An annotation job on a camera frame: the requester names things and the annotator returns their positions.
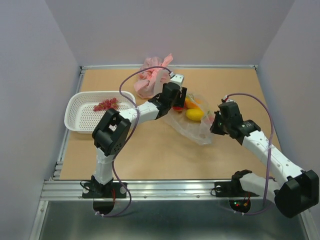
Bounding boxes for clear plastic fruit bag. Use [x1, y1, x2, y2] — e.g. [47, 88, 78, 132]
[164, 93, 215, 146]

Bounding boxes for red grape bunch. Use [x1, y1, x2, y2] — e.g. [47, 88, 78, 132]
[93, 97, 119, 112]

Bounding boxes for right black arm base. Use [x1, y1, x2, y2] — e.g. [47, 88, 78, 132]
[210, 181, 258, 215]

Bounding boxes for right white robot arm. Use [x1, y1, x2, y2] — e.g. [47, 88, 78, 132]
[210, 101, 320, 218]

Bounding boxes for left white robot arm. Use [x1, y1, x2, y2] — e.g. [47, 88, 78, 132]
[86, 82, 187, 197]

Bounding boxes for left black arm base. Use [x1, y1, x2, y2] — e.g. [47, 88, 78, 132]
[80, 180, 128, 218]

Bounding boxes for red fruit in bag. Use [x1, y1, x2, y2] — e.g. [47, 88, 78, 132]
[172, 106, 184, 112]

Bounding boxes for orange fruit in bag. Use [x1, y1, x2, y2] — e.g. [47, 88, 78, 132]
[184, 98, 202, 109]

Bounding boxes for pink knotted plastic bag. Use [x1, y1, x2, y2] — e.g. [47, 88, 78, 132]
[134, 53, 173, 99]

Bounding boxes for yellow fruit in bag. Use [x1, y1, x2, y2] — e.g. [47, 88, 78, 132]
[185, 108, 205, 122]

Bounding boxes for white perforated plastic basket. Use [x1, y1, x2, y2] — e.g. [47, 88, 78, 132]
[64, 91, 136, 134]

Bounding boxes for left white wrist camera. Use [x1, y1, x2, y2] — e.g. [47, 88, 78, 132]
[169, 72, 185, 88]

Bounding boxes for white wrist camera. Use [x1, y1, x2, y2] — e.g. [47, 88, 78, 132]
[169, 72, 185, 88]
[221, 95, 234, 104]

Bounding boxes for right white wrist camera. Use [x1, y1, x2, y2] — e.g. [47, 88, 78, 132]
[221, 95, 234, 104]

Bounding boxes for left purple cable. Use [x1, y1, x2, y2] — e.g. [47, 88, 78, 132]
[94, 66, 176, 218]

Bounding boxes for purple cable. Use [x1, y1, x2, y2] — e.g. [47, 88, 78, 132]
[94, 66, 176, 218]
[224, 93, 276, 216]

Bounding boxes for aluminium front rail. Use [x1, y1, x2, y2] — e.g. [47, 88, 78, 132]
[40, 179, 217, 201]

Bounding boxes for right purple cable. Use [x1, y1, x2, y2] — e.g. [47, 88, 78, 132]
[224, 93, 276, 216]

